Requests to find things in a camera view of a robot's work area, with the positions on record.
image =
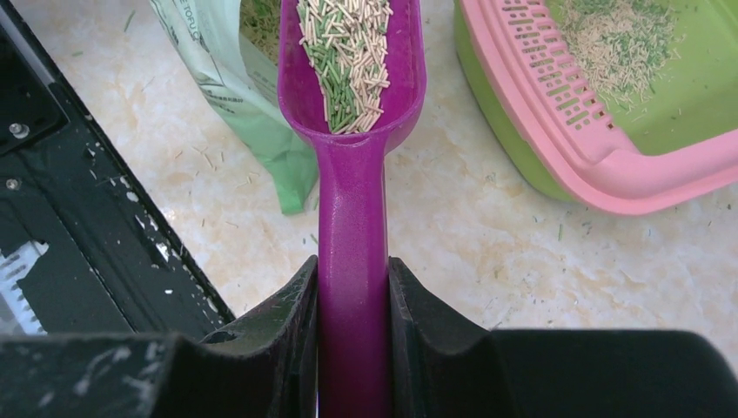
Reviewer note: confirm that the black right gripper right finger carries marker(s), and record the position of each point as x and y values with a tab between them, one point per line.
445	365

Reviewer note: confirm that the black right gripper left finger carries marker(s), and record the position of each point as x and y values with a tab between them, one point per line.
263	364

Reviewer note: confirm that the green cat litter bag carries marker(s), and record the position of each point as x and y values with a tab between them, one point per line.
230	49

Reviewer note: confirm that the magenta plastic litter scoop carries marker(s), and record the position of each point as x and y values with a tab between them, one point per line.
354	327

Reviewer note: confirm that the pink green litter box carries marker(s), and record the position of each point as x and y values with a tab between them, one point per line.
629	107

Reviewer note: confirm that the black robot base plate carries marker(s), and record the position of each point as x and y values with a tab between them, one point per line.
83	246

